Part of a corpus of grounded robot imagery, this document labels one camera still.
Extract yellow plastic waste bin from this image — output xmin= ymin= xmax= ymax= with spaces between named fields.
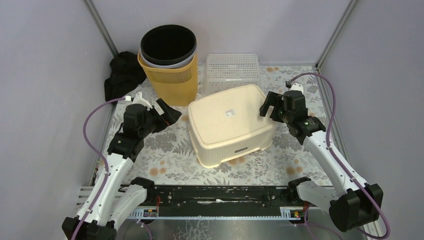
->
xmin=137 ymin=52 xmax=198 ymax=107

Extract large cream plastic basket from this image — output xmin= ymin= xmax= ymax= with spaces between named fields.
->
xmin=187 ymin=84 xmax=277 ymax=168

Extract white mesh plastic basket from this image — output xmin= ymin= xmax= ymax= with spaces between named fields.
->
xmin=200 ymin=53 xmax=263 ymax=96

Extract black bucket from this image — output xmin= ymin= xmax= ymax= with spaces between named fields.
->
xmin=139 ymin=24 xmax=198 ymax=69

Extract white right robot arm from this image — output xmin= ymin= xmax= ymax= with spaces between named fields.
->
xmin=259 ymin=90 xmax=384 ymax=232

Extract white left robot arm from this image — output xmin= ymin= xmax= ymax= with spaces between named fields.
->
xmin=62 ymin=97 xmax=182 ymax=240

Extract floral patterned table mat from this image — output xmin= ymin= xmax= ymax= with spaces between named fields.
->
xmin=99 ymin=64 xmax=342 ymax=187

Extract black crumpled cloth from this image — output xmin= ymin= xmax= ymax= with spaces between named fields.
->
xmin=104 ymin=51 xmax=147 ymax=102

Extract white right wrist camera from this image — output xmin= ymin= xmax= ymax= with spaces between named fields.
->
xmin=285 ymin=81 xmax=304 ymax=94

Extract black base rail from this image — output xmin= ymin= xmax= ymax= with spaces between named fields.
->
xmin=135 ymin=185 xmax=305 ymax=215

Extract grey slotted cable duct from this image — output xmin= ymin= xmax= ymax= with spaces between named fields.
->
xmin=127 ymin=207 xmax=304 ymax=221

